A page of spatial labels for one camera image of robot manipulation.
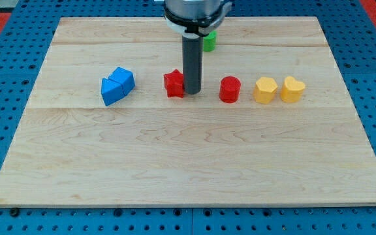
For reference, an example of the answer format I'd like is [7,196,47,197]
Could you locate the yellow heart block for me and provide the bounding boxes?
[280,76,306,103]

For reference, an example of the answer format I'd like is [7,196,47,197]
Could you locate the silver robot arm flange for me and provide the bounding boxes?
[163,0,232,39]

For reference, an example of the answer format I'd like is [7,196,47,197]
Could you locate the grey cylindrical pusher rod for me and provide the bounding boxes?
[182,35,203,95]

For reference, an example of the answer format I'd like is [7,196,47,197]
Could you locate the blue triangle block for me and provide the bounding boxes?
[101,78,125,106]

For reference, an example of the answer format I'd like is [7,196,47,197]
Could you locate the green cylinder block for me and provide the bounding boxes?
[203,31,217,52]

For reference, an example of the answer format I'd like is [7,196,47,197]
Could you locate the red cylinder block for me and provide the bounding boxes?
[219,76,241,103]

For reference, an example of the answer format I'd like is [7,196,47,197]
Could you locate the red star block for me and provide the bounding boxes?
[163,69,184,98]

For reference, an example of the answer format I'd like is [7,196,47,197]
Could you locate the yellow hexagon block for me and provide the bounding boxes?
[253,77,278,104]

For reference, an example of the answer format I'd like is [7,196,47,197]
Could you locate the light wooden board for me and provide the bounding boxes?
[0,17,376,208]

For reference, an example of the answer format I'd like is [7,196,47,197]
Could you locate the blue cube block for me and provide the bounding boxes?
[108,67,135,96]

